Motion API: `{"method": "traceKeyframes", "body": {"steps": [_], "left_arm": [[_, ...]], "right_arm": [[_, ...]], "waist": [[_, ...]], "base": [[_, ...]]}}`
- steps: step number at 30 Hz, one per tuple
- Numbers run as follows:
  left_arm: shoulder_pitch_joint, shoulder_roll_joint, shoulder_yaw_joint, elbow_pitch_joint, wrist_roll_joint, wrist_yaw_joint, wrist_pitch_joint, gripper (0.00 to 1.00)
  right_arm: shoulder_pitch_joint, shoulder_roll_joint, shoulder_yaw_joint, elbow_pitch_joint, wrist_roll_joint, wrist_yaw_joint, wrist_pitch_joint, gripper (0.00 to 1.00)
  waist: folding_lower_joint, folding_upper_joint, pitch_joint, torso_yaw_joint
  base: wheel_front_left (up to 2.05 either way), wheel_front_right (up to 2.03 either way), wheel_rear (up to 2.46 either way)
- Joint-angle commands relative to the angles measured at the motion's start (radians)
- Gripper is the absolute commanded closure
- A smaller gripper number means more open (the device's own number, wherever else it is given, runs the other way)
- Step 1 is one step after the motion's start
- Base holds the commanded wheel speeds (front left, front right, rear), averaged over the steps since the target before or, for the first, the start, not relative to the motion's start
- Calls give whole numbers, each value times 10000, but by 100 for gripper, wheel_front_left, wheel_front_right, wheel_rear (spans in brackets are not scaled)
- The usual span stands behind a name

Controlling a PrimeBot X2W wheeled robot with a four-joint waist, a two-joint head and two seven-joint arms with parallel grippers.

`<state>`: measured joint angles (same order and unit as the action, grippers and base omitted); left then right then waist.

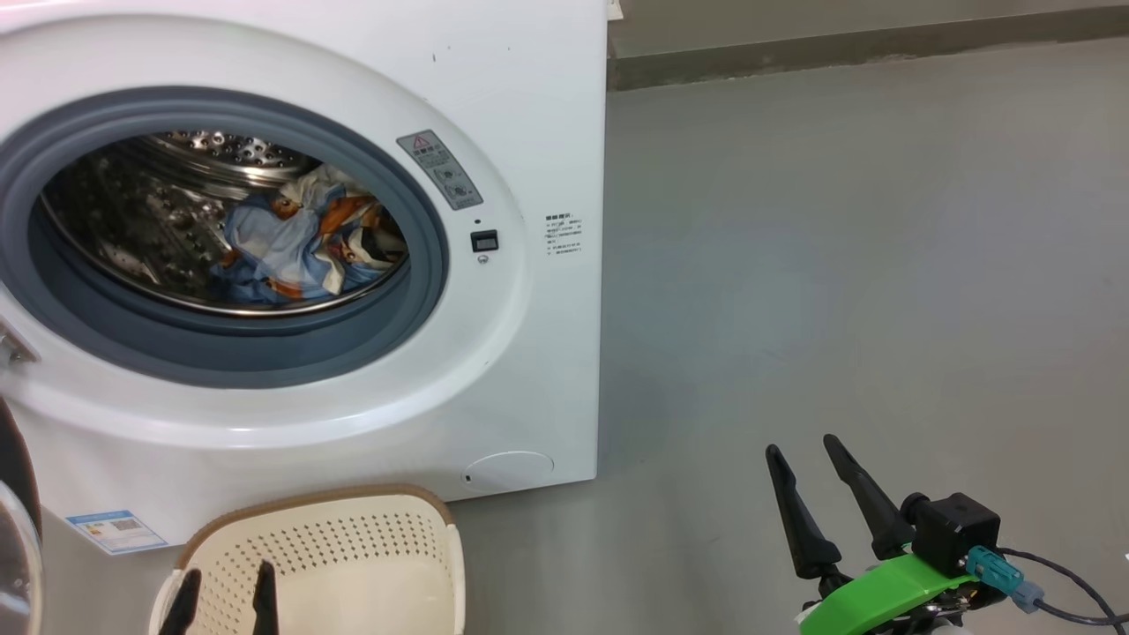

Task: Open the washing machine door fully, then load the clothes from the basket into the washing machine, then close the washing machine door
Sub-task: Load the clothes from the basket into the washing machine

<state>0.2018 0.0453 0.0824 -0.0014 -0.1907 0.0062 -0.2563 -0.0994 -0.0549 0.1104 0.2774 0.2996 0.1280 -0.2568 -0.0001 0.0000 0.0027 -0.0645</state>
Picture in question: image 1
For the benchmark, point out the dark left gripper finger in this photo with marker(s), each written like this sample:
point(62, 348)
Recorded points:
point(265, 608)
point(190, 608)

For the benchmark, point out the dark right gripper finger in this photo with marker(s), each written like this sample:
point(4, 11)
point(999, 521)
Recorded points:
point(878, 516)
point(807, 538)

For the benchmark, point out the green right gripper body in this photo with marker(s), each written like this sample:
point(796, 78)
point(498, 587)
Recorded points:
point(873, 604)

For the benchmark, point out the black round glass washer door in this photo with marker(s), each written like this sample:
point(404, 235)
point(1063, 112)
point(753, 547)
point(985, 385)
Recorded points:
point(18, 547)

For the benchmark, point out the blue patterned garment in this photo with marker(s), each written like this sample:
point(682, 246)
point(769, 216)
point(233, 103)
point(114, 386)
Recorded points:
point(265, 256)

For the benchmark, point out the blue patterned cloth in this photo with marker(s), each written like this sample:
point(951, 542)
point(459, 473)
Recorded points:
point(353, 216)

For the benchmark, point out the chrome door hinge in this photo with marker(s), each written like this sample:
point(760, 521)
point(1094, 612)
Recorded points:
point(16, 346)

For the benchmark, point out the white front-load washing machine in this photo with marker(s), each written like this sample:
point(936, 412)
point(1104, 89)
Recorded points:
point(529, 353)

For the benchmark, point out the stainless steel washing machine drum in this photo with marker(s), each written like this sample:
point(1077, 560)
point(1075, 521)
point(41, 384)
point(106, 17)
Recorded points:
point(132, 220)

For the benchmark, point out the black door latch socket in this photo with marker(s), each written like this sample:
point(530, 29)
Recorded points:
point(484, 241)

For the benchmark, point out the blue energy label sticker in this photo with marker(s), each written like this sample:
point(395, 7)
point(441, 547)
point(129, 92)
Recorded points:
point(116, 532)

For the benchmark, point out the cream perforated laundry basket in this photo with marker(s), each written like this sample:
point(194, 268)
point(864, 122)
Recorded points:
point(370, 564)

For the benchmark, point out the round white filter cover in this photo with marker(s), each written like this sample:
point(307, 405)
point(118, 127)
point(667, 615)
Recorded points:
point(507, 470)

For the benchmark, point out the grey warning sticker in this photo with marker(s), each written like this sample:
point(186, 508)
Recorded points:
point(439, 169)

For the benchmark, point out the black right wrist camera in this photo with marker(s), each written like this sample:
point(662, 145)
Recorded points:
point(957, 529)

